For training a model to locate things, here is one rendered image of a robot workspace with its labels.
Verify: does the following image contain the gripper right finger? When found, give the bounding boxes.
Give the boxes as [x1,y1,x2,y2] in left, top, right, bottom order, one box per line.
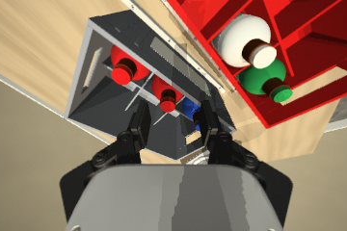
[199,100,293,229]

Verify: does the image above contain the green bottle with dark red label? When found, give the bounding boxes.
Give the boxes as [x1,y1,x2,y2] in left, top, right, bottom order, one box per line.
[235,58,293,103]

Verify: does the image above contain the grey divided crate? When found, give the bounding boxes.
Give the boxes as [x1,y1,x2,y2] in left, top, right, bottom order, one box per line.
[64,10,229,161]

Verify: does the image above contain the blue bottle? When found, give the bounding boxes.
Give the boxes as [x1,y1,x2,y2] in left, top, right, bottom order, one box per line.
[182,97,200,131]

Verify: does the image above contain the white bottle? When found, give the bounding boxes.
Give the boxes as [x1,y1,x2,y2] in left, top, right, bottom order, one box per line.
[211,13,277,68]

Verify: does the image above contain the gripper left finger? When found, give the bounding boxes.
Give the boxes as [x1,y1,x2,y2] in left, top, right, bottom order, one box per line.
[60,101,151,223]

